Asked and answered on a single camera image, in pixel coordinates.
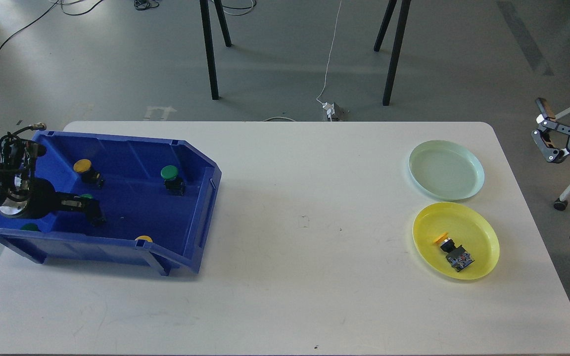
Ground yellow button front edge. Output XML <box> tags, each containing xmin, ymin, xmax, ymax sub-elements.
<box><xmin>134</xmin><ymin>236</ymin><xmax>152</xmax><ymax>243</ymax></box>

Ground white power adapter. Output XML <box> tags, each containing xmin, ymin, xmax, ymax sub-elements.
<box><xmin>322</xmin><ymin>102</ymin><xmax>347</xmax><ymax>122</ymax></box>

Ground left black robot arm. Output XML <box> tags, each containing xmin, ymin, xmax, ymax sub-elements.
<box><xmin>0</xmin><ymin>123</ymin><xmax>106</xmax><ymax>226</ymax></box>

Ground blue plastic bin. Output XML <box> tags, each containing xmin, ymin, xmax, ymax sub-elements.
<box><xmin>0</xmin><ymin>131</ymin><xmax>221</xmax><ymax>275</ymax></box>

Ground white cable on floor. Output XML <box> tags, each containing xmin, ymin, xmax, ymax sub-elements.
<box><xmin>263</xmin><ymin>0</ymin><xmax>343</xmax><ymax>122</ymax></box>

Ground light green plate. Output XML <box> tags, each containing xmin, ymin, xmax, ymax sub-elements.
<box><xmin>408</xmin><ymin>140</ymin><xmax>485</xmax><ymax>201</ymax></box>

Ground yellow plate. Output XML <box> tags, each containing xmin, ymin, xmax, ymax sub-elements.
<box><xmin>412</xmin><ymin>201</ymin><xmax>500</xmax><ymax>281</ymax></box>

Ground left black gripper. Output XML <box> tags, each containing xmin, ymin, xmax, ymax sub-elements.
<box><xmin>0</xmin><ymin>178</ymin><xmax>106</xmax><ymax>226</ymax></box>

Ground black stand legs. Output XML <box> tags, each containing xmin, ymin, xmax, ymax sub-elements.
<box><xmin>199</xmin><ymin>0</ymin><xmax>232</xmax><ymax>100</ymax></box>
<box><xmin>374</xmin><ymin>0</ymin><xmax>412</xmax><ymax>106</ymax></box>

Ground left black stand legs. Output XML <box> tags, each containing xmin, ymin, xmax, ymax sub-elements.
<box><xmin>199</xmin><ymin>0</ymin><xmax>232</xmax><ymax>100</ymax></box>

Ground green button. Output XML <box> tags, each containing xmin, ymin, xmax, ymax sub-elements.
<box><xmin>20</xmin><ymin>223</ymin><xmax>41</xmax><ymax>232</ymax></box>
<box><xmin>160</xmin><ymin>165</ymin><xmax>186</xmax><ymax>196</ymax></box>
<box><xmin>79</xmin><ymin>194</ymin><xmax>106</xmax><ymax>226</ymax></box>

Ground right black stand legs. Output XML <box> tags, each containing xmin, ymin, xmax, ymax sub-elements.
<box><xmin>374</xmin><ymin>0</ymin><xmax>412</xmax><ymax>106</ymax></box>

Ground yellow button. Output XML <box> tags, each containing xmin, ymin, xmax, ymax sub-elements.
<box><xmin>433</xmin><ymin>231</ymin><xmax>475</xmax><ymax>272</ymax></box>
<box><xmin>72</xmin><ymin>159</ymin><xmax>105</xmax><ymax>189</ymax></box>

